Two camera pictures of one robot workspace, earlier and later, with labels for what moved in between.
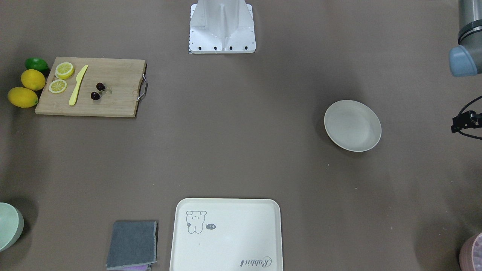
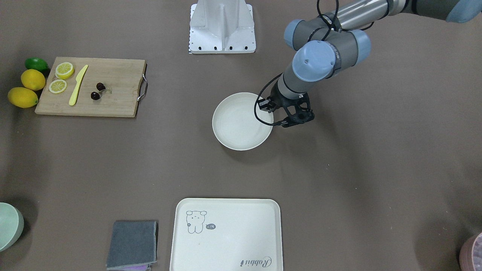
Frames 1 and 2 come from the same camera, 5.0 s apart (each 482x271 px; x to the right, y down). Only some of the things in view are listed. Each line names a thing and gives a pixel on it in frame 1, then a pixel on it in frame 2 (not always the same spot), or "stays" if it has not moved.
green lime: [35, 63] stays
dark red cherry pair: [95, 95] stays
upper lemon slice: [64, 70] stays
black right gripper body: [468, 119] to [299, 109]
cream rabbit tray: [227, 234] stays
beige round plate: [352, 126] to [235, 124]
